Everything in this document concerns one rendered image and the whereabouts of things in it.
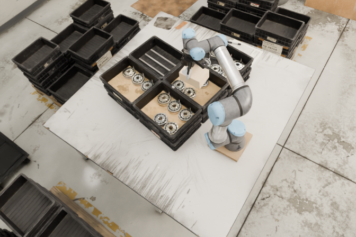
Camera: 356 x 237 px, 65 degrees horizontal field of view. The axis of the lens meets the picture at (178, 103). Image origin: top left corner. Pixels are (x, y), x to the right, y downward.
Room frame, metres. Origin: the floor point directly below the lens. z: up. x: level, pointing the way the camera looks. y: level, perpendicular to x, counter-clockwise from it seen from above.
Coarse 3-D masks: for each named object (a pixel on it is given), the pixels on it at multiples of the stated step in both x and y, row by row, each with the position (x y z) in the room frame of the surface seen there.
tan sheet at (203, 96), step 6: (186, 84) 1.33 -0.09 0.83; (210, 84) 1.29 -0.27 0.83; (198, 90) 1.25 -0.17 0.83; (204, 90) 1.24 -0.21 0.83; (210, 90) 1.23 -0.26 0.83; (216, 90) 1.23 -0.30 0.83; (198, 96) 1.20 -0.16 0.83; (204, 96) 1.19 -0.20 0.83; (210, 96) 1.18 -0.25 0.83; (198, 102) 1.15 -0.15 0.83; (204, 102) 1.14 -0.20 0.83
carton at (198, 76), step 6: (186, 66) 1.25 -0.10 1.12; (198, 66) 1.24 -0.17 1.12; (180, 72) 1.20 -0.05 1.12; (192, 72) 1.19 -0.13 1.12; (198, 72) 1.18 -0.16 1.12; (204, 72) 1.17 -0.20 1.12; (180, 78) 1.20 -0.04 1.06; (192, 78) 1.14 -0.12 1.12; (198, 78) 1.13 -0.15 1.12; (204, 78) 1.15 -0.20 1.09; (192, 84) 1.14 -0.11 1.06; (198, 84) 1.11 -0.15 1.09
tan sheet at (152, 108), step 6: (156, 96) 1.26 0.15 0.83; (150, 102) 1.21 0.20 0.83; (156, 102) 1.20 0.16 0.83; (144, 108) 1.16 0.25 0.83; (150, 108) 1.15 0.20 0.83; (156, 108) 1.15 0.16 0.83; (162, 108) 1.14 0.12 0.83; (150, 114) 1.10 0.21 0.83; (168, 114) 1.08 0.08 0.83; (174, 114) 1.07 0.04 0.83; (168, 120) 1.03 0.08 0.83; (174, 120) 1.02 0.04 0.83; (180, 126) 0.96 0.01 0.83
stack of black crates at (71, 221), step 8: (64, 208) 0.63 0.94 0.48; (56, 216) 0.58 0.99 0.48; (64, 216) 0.60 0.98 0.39; (72, 216) 0.56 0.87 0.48; (48, 224) 0.53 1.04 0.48; (56, 224) 0.55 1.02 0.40; (64, 224) 0.54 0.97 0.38; (72, 224) 0.53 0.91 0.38; (80, 224) 0.53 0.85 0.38; (88, 224) 0.57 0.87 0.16; (40, 232) 0.49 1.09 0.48; (48, 232) 0.49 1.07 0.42; (56, 232) 0.50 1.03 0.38; (64, 232) 0.49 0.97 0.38; (72, 232) 0.48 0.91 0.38; (80, 232) 0.47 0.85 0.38; (88, 232) 0.46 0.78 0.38; (96, 232) 0.48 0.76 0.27
